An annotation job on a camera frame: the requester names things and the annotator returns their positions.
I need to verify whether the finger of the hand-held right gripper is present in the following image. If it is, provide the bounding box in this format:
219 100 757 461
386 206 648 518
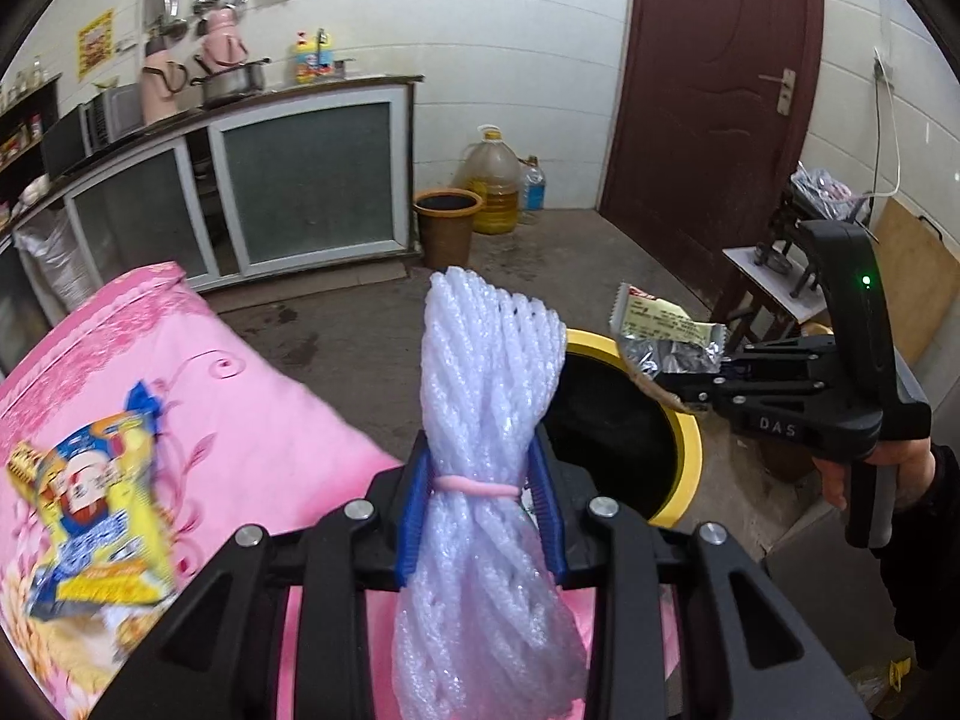
658 371 815 412
716 336 835 383

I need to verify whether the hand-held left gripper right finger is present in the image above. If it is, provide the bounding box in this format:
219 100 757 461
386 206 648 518
531 436 856 720

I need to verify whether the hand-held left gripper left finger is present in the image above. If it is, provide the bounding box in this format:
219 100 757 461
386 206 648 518
90 431 436 720

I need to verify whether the yellow-rimmed black trash bin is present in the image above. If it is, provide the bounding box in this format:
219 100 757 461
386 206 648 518
540 328 706 530

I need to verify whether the silver foil snack wrapper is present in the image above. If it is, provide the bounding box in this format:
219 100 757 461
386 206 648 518
611 283 730 413

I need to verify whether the white foam fruit net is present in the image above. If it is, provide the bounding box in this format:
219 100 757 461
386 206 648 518
390 266 590 720

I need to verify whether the person's right forearm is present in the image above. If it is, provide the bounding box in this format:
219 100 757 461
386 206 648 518
877 442 960 672

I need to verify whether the person's right hand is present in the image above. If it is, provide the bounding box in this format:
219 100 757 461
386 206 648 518
814 439 938 522

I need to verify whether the pink rubber band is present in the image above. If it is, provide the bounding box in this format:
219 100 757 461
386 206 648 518
431 474 522 500

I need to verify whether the white-topped wooden stool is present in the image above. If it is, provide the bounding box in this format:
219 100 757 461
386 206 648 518
711 244 826 350

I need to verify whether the dark metal tool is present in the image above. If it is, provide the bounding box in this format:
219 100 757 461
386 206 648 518
754 195 826 293

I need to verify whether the wooden board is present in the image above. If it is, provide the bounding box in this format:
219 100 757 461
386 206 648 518
870 199 960 368

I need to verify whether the clear plastic bag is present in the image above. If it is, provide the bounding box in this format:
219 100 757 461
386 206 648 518
789 165 871 222

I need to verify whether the pink floral tablecloth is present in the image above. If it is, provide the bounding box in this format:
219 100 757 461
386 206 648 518
0 262 676 720

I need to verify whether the dark red wooden door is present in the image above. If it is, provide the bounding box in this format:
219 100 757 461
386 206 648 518
598 0 826 308

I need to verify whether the blue water bottle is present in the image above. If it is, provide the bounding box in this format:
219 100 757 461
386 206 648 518
521 156 547 212

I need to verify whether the brown plastic bucket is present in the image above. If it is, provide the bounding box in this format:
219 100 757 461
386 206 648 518
412 189 485 271

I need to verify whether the large cooking oil jug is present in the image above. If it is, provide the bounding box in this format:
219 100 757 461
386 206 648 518
459 125 524 235

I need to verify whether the yellow blue snack packet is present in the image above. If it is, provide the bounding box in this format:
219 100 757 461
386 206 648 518
7 381 177 620

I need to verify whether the kitchen counter cabinet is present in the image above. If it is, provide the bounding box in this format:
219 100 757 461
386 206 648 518
0 75 425 391

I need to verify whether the white woven sack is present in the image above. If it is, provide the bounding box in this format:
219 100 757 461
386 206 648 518
13 208 80 316

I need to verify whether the steel cooking pot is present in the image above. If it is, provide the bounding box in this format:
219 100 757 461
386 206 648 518
191 58 271 107

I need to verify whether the yellow detergent bottle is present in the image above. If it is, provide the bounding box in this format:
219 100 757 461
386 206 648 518
291 30 335 85

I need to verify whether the black faucet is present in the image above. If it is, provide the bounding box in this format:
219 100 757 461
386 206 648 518
315 28 355 80

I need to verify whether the microwave oven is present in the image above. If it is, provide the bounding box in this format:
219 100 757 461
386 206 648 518
79 82 143 158

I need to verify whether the dark wooden shelf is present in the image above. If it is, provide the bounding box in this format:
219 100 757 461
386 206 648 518
0 71 61 188

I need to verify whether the white cable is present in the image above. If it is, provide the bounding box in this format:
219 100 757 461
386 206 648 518
862 52 905 200

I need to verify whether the metal door handle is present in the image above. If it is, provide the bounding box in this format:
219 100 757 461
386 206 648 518
759 69 796 117

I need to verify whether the pink thermos with brown strap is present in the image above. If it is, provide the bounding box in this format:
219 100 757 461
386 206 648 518
141 37 187 125

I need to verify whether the yellow wall poster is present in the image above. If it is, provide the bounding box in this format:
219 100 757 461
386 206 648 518
77 9 115 80

